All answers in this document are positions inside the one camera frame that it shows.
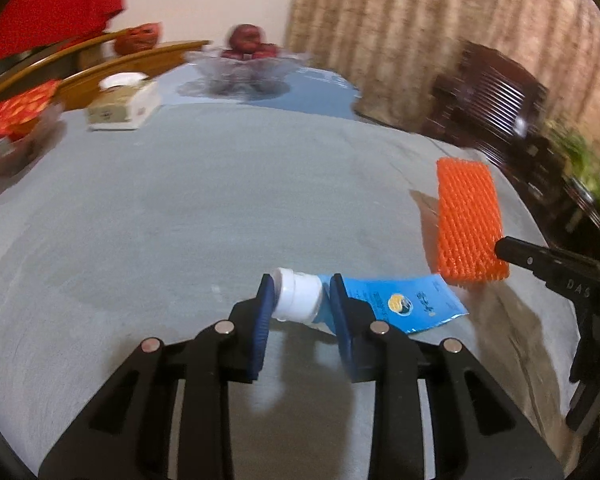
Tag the red patterned packet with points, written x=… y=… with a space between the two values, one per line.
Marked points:
x=15 y=112

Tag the beige patterned curtain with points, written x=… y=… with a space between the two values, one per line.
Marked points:
x=405 y=5

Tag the red apple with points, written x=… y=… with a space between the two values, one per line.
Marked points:
x=232 y=53
x=266 y=51
x=245 y=36

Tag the tissue box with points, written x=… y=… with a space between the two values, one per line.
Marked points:
x=122 y=102

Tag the red fruit ornament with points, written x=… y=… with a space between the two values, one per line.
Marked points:
x=140 y=37

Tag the dark wooden side table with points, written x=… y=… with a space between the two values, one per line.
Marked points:
x=565 y=195

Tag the green potted plant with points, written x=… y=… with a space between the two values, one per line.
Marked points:
x=575 y=152

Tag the blue plastic sheet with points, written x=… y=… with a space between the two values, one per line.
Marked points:
x=310 y=97

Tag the dark wooden armchair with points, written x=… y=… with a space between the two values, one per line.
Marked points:
x=490 y=105

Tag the light wooden chair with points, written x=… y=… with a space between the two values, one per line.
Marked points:
x=45 y=55
x=130 y=67

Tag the orange foam net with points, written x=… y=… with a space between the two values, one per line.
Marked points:
x=470 y=220

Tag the red cloth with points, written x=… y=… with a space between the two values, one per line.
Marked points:
x=45 y=0

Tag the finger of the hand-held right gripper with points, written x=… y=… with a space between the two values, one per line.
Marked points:
x=530 y=260

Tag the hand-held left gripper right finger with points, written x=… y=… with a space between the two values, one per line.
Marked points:
x=341 y=325

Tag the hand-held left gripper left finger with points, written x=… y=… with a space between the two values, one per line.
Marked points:
x=261 y=325

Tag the clear glass fruit bowl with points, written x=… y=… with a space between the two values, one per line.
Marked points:
x=245 y=67

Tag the blue tube with white cap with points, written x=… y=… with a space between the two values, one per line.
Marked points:
x=300 y=295

